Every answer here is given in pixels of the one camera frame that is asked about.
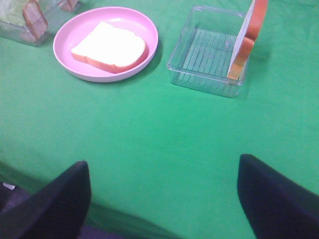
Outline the pink round plate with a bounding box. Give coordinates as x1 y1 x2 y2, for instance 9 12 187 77
53 6 159 83

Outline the green lettuce leaf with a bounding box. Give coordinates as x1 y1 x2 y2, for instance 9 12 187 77
0 0 27 26

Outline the green tablecloth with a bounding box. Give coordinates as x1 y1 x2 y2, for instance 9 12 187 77
0 0 319 239

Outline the toast slice with red crust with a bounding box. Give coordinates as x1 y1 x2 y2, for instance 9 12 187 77
71 21 148 74

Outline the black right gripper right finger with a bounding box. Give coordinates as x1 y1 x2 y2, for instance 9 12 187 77
237 154 319 239

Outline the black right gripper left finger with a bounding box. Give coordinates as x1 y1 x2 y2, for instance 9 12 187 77
0 161 91 239

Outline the clear right plastic tray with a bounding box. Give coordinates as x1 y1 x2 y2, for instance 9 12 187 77
167 5 246 98

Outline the bacon strip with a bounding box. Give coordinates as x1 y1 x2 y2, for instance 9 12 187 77
60 0 78 12
22 0 48 40

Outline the clear left plastic tray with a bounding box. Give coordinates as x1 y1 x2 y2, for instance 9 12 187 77
0 0 81 46

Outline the clear plastic tray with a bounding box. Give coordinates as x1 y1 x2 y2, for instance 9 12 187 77
167 5 246 98
0 0 81 46

